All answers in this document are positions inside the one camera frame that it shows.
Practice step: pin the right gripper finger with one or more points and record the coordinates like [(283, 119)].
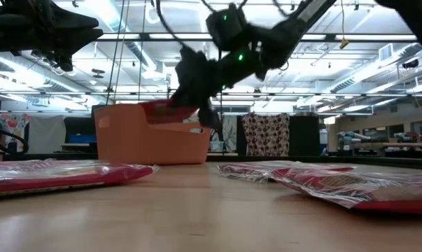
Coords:
[(182, 101), (208, 113)]

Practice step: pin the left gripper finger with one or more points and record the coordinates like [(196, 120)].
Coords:
[(77, 38), (74, 19)]

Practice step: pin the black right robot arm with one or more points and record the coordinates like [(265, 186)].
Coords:
[(291, 28)]

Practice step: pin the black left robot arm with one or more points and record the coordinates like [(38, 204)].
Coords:
[(4, 24)]

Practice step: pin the dotted patterned cloth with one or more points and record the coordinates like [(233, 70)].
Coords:
[(266, 134)]

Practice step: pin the orange plastic basket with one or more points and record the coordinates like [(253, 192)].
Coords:
[(126, 140)]

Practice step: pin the black divider panel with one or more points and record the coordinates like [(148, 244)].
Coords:
[(303, 134)]

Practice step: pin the plain white cloth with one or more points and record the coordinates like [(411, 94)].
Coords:
[(46, 134)]

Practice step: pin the floral patterned cloth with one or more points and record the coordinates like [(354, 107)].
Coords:
[(13, 126)]

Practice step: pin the yellow hanging tag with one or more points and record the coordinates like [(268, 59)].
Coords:
[(344, 43)]

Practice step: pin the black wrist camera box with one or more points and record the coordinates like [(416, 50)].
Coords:
[(226, 26)]

